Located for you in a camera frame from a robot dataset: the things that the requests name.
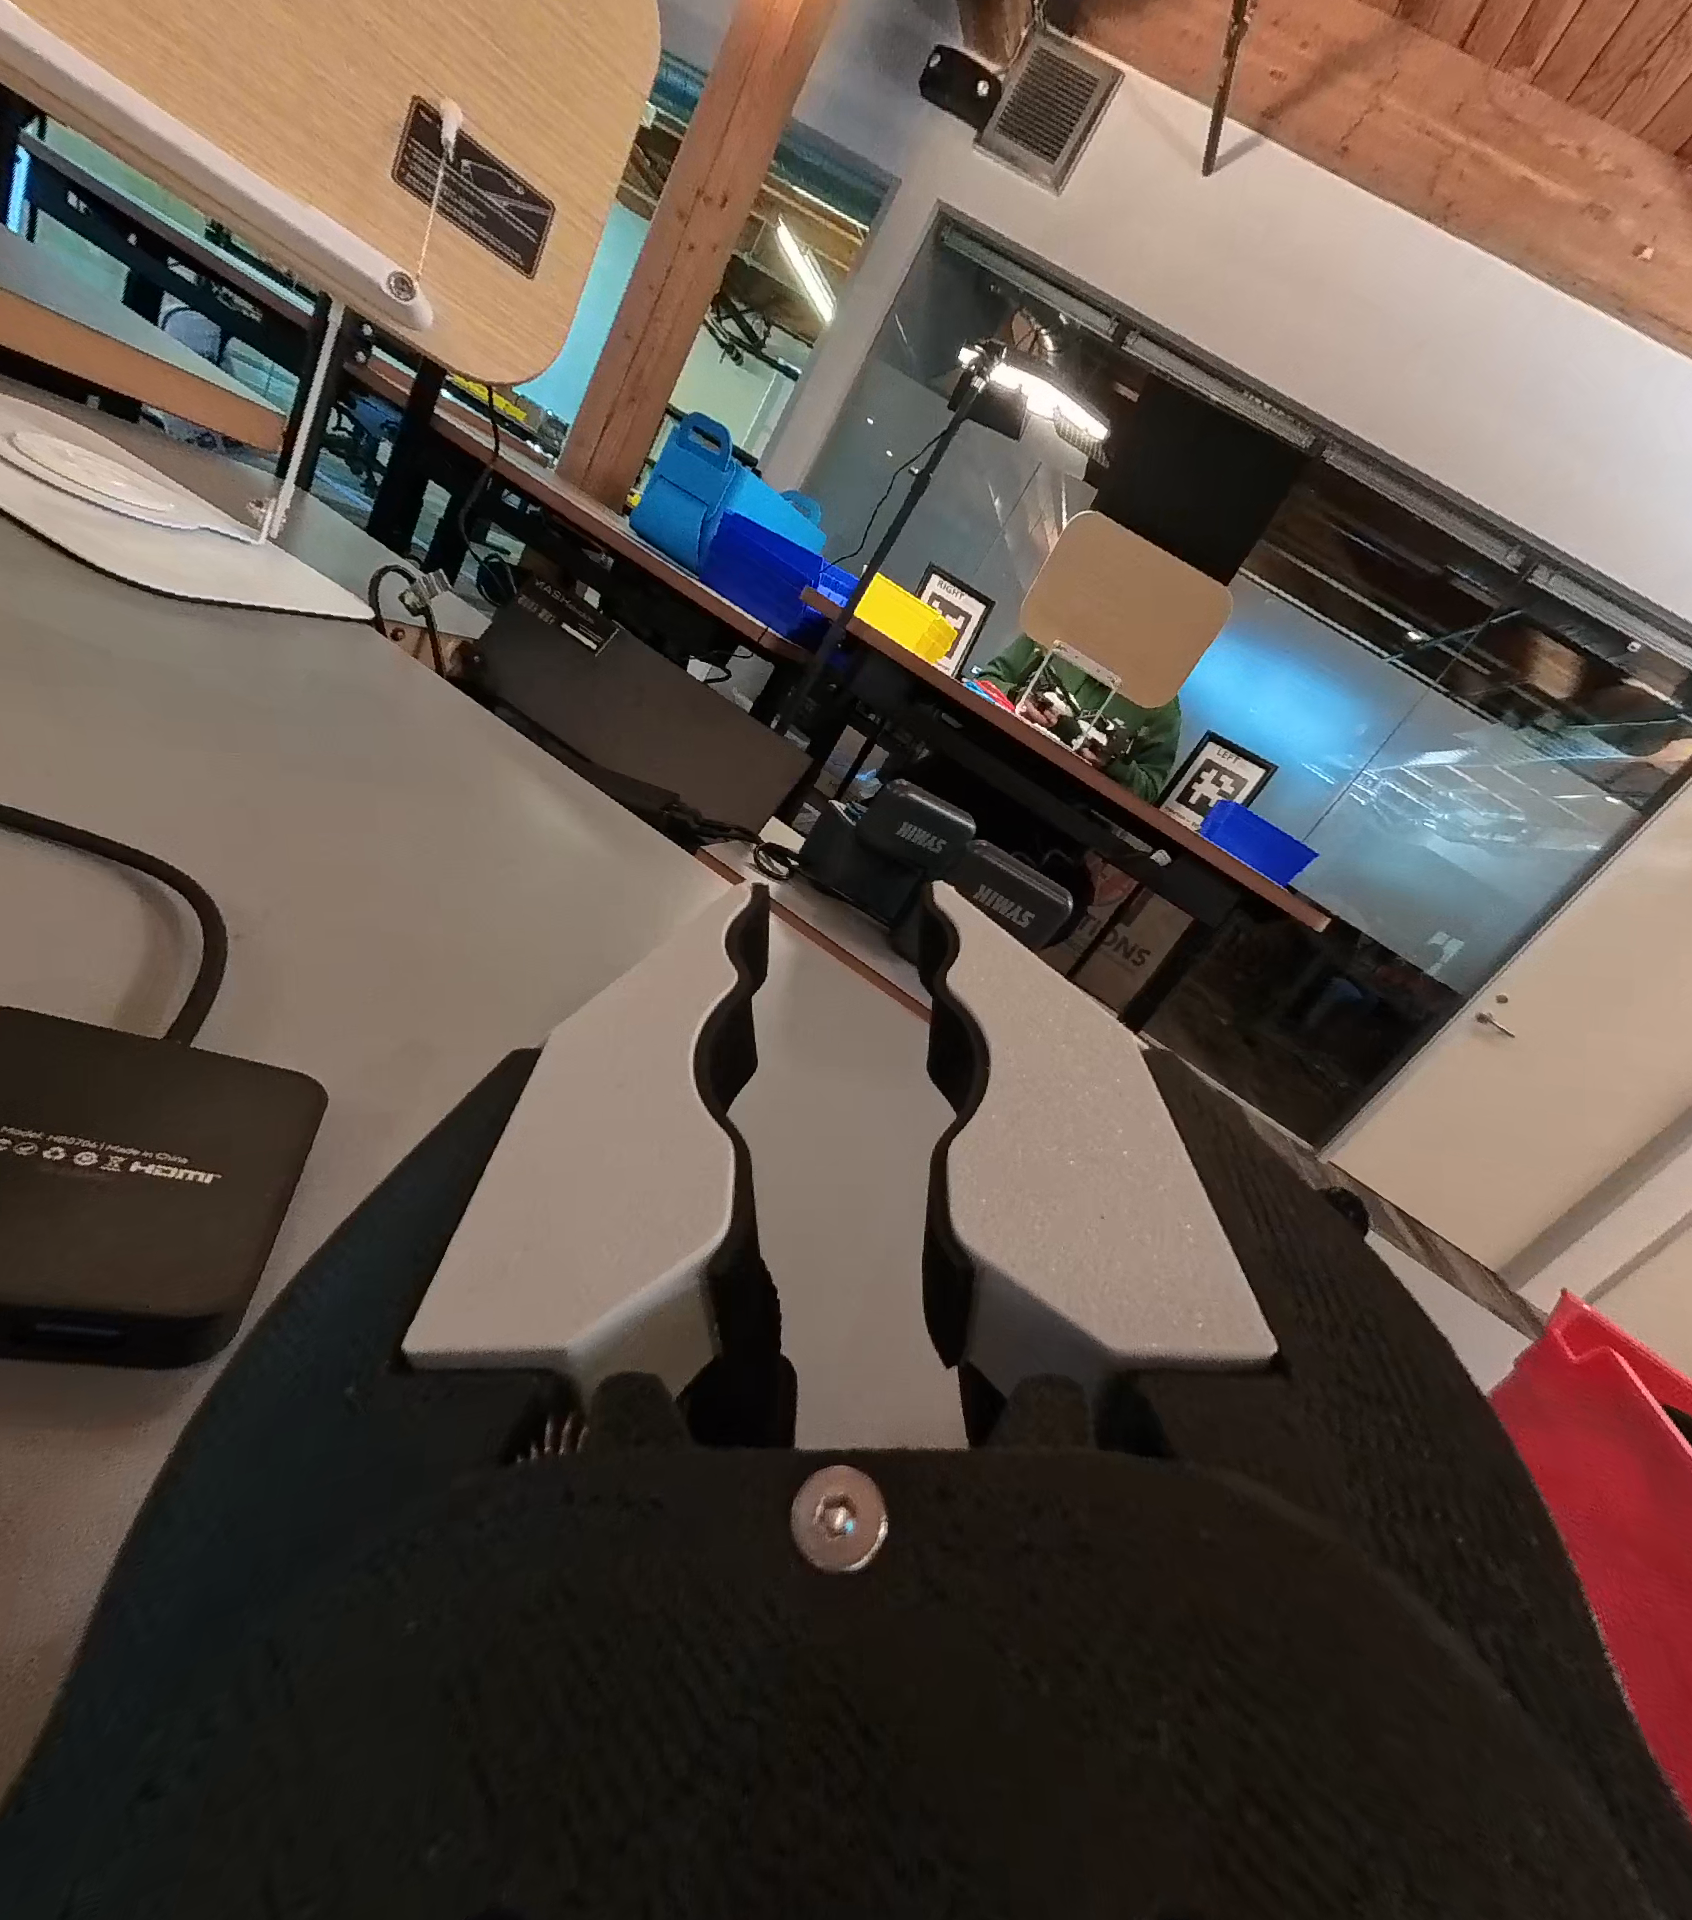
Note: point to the wooden post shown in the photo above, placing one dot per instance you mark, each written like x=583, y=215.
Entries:
x=697, y=255

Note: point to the black wall speaker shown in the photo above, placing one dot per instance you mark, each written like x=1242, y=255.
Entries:
x=959, y=79

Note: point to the glass partition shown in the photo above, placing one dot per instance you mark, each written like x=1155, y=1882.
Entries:
x=1461, y=781

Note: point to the black hdmi hub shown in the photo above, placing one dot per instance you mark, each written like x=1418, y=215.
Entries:
x=80, y=1200

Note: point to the grey desk mat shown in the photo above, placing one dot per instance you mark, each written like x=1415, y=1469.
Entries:
x=110, y=549

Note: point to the wooden board on stand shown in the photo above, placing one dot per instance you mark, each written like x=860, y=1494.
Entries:
x=307, y=405

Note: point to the long wooden work table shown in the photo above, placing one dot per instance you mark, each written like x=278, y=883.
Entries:
x=1041, y=764

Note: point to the black rounded case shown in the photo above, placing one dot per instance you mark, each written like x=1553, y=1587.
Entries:
x=1019, y=905
x=915, y=842

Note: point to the red storage bin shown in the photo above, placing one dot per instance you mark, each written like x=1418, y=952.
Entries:
x=1656, y=1620

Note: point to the framed printed tag sign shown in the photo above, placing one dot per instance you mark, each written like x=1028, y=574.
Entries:
x=1221, y=781
x=959, y=612

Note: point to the wall air vent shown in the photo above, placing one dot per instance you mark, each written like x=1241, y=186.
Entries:
x=1049, y=98

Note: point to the black wall screen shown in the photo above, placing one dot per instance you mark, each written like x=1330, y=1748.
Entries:
x=1206, y=464

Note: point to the black metal hanger bracket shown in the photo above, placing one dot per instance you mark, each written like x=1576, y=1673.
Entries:
x=1228, y=74

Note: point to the black equipment case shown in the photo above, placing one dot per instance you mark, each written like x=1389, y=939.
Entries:
x=607, y=704

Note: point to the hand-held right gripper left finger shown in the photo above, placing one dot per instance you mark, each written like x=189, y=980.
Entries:
x=607, y=1185

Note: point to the small blue bin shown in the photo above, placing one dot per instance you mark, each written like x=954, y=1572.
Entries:
x=1258, y=841

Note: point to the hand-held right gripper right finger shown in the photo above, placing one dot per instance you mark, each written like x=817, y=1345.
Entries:
x=1086, y=1200

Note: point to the wooden rounded board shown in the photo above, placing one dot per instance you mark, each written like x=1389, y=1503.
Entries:
x=1125, y=609
x=261, y=135

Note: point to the black light stand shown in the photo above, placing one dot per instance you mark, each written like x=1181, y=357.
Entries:
x=921, y=494

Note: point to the stack of blue bins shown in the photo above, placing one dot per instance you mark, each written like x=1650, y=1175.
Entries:
x=765, y=555

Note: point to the small yellow bin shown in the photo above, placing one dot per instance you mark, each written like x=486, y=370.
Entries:
x=906, y=612

